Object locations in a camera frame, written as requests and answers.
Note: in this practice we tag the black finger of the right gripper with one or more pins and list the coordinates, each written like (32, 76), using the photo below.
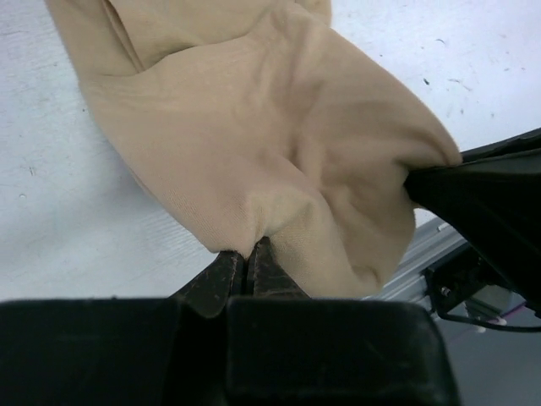
(492, 199)

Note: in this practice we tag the beige t shirt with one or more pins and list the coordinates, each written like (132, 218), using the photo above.
(253, 119)

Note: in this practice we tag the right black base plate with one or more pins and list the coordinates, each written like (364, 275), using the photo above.
(452, 279)

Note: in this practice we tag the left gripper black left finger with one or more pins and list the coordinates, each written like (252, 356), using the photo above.
(208, 292)

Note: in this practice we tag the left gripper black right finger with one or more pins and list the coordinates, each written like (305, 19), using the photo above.
(266, 278)

